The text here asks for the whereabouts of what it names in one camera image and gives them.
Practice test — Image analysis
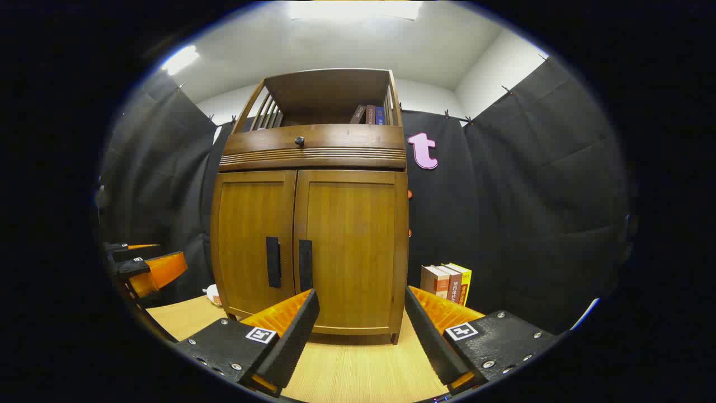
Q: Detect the beige thick book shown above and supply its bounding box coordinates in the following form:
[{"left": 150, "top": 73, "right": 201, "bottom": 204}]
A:
[{"left": 421, "top": 265, "right": 451, "bottom": 300}]

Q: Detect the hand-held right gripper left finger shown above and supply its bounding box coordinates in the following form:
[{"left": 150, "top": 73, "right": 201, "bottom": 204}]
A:
[{"left": 173, "top": 288, "right": 321, "bottom": 398}]

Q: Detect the small ceiling light panel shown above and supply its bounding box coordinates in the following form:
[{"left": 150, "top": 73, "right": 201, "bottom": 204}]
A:
[{"left": 161, "top": 45, "right": 200, "bottom": 76}]

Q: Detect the large ceiling light panel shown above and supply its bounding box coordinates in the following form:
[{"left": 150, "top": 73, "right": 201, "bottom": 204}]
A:
[{"left": 288, "top": 0, "right": 423, "bottom": 22}]

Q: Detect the wooden double-door shoe cabinet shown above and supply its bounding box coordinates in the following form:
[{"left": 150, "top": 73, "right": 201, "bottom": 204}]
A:
[{"left": 210, "top": 68, "right": 410, "bottom": 345}]

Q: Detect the black door handle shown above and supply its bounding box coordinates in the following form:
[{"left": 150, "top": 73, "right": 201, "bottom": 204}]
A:
[
  {"left": 298, "top": 240, "right": 313, "bottom": 293},
  {"left": 266, "top": 237, "right": 282, "bottom": 288}
]

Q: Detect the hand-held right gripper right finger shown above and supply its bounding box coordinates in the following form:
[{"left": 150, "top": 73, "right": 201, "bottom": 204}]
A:
[{"left": 404, "top": 285, "right": 560, "bottom": 395}]

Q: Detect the wooden cabinet door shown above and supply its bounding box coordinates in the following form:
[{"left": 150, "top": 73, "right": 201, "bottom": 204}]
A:
[
  {"left": 294, "top": 170, "right": 409, "bottom": 335},
  {"left": 211, "top": 170, "right": 297, "bottom": 320}
]

